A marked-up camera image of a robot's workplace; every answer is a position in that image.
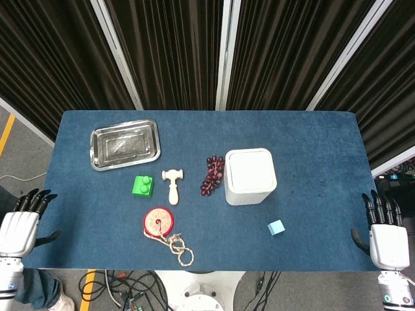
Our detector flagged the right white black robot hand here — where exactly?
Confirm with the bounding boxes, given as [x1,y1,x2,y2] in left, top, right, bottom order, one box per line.
[351,189,409,271]

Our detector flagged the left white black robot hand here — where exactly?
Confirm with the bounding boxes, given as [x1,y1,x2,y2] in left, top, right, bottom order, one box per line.
[0,189,62,259]

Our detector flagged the light blue cube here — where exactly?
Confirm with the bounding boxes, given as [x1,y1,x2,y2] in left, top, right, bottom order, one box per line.
[267,219,287,236]

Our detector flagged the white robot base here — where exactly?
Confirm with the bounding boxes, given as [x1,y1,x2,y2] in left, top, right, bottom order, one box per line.
[152,270,246,311]

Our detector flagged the white square container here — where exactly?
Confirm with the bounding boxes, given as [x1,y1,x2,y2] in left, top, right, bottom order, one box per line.
[224,148,278,207]

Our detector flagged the blue jeans leg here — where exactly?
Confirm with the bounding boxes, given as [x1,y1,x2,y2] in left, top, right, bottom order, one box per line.
[13,268,63,310]

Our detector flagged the white shoe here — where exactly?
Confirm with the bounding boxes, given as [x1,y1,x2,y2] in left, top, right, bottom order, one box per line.
[48,292,76,311]

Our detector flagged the blue table cloth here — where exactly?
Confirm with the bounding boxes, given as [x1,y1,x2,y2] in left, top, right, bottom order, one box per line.
[22,109,381,272]

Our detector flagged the green toy building block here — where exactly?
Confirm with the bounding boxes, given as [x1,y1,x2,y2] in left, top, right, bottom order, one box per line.
[132,174,156,198]

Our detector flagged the stainless steel tray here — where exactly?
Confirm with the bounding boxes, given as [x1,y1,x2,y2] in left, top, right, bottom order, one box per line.
[89,119,161,172]

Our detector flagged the black pleated curtain panel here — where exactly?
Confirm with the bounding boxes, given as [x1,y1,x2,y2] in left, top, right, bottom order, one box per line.
[226,0,379,111]
[314,0,415,170]
[0,0,137,142]
[105,0,225,111]

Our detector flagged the small wooden toy hammer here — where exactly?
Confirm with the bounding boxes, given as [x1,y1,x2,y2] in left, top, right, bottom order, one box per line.
[161,168,185,205]

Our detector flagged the bunch of dark red grapes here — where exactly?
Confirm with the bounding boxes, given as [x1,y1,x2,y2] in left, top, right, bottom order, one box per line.
[200,155,226,198]

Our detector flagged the thin white cable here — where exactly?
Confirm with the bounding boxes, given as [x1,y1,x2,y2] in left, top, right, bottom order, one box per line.
[0,172,48,183]

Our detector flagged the cluttered power strip cables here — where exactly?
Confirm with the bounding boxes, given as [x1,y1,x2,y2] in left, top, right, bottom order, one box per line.
[372,160,415,198]

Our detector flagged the black cable bundle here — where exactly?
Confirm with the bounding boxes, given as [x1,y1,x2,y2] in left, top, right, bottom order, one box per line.
[78,270,171,311]

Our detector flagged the red disc with rope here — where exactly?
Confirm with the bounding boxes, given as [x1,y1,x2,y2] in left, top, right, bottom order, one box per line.
[143,207,195,268]

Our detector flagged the white partition frame post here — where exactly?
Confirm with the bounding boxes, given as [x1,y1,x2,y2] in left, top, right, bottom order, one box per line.
[89,0,144,111]
[306,0,392,111]
[215,0,243,111]

